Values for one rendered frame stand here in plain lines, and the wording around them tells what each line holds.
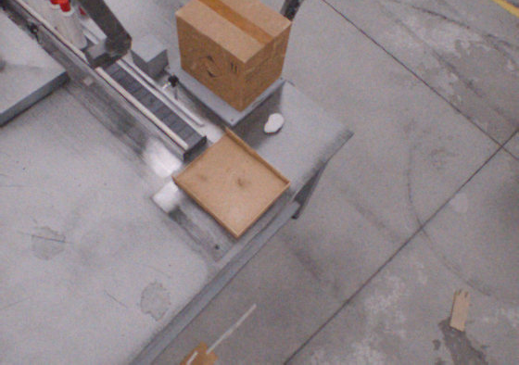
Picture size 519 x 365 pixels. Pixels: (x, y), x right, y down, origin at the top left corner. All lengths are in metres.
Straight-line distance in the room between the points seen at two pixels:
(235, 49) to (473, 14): 2.61
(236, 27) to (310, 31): 1.69
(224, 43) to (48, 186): 0.73
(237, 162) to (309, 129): 0.30
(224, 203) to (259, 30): 0.57
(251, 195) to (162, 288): 0.41
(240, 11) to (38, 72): 0.76
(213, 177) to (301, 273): 0.95
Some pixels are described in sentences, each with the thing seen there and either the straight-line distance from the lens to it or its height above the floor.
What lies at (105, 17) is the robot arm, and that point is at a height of 1.29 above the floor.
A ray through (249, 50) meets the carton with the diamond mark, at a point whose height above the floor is 1.12.
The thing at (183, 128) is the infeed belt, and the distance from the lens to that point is 1.47.
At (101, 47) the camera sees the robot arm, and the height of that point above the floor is 1.11.
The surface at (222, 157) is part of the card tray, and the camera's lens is 1.46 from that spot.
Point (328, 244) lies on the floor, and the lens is 2.29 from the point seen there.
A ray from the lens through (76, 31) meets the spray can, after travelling 1.69.
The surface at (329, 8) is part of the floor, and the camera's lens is 3.29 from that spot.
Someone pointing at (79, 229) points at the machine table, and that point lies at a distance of 1.43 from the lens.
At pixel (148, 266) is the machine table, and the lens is 1.34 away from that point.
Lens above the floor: 2.11
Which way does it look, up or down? 64 degrees down
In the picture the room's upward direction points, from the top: 11 degrees clockwise
